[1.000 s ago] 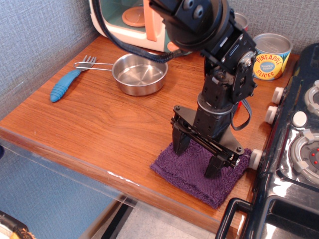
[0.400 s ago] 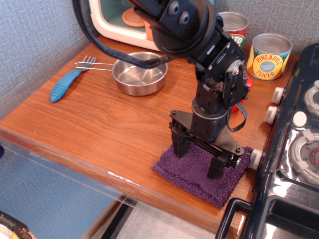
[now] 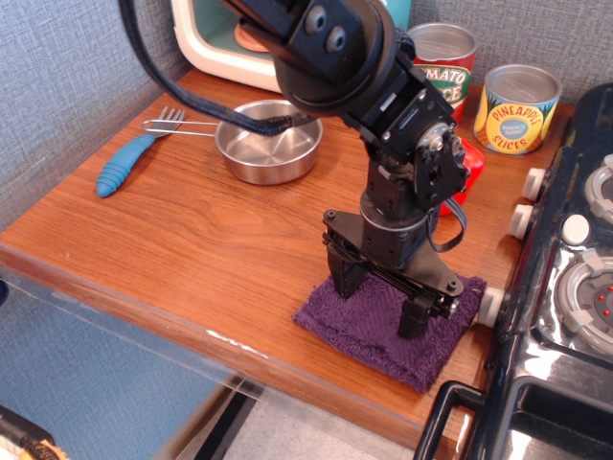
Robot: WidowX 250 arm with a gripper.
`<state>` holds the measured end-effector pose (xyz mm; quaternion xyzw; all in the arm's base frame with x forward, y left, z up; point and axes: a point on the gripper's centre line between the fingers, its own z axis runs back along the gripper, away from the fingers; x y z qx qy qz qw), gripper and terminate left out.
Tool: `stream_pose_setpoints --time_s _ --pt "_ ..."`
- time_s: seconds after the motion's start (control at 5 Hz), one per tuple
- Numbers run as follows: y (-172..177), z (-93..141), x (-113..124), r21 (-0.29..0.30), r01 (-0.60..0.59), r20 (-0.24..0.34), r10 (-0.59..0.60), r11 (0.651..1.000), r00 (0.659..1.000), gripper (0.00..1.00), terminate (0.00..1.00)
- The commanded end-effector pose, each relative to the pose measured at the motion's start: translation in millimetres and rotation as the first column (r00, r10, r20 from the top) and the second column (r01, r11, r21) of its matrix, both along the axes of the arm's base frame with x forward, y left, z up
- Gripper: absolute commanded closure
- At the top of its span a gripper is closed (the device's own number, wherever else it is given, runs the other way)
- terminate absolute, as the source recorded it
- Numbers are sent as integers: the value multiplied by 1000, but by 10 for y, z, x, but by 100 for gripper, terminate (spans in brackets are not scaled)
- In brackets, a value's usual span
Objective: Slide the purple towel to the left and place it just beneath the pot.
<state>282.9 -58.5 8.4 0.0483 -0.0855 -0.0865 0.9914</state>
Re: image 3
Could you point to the tomato sauce can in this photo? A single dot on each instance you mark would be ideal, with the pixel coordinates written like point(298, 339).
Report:
point(445, 53)

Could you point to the teal toy microwave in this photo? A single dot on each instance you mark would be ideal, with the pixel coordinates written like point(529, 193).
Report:
point(210, 37)

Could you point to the black toy stove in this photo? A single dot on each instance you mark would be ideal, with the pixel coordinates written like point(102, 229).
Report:
point(548, 391)

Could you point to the blue handled toy fork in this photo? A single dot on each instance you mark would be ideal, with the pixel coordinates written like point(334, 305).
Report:
point(116, 170)

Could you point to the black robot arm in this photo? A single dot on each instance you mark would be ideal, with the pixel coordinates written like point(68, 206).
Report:
point(344, 59)

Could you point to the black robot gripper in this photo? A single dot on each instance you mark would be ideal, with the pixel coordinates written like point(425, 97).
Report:
point(401, 252)

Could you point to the pineapple slices can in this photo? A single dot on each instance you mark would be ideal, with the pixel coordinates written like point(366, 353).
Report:
point(517, 106)

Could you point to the red toy bell pepper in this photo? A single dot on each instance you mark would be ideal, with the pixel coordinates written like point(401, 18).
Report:
point(473, 160)

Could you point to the purple towel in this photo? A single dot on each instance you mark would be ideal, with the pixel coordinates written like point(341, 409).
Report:
point(365, 327)

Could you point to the small steel pot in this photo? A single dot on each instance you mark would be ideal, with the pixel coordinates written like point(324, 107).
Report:
point(250, 157)

